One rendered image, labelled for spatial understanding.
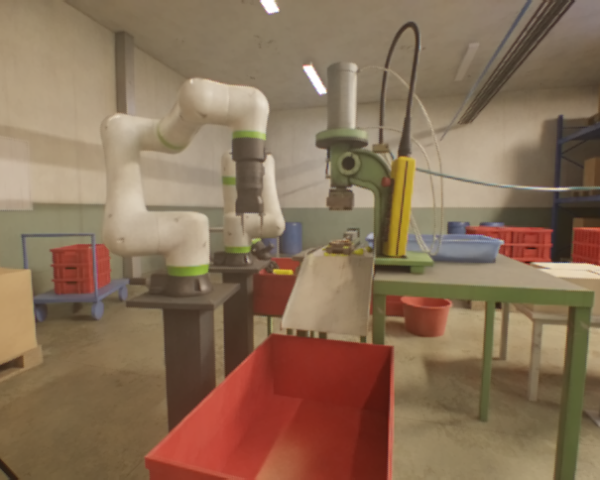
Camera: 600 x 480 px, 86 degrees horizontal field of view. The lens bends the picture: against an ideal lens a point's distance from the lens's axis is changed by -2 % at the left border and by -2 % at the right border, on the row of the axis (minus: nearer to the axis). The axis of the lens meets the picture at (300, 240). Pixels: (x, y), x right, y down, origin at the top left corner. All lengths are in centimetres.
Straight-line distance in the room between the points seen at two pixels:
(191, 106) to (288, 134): 947
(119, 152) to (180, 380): 73
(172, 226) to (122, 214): 13
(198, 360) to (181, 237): 37
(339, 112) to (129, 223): 85
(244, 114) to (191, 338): 66
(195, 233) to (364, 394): 72
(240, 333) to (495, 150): 904
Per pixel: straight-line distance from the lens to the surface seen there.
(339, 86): 140
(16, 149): 555
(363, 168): 136
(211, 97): 88
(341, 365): 113
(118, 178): 112
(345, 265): 121
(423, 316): 333
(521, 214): 1006
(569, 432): 134
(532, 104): 1045
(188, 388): 115
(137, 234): 99
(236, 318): 161
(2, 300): 306
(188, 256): 102
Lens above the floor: 117
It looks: 5 degrees down
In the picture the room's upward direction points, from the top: straight up
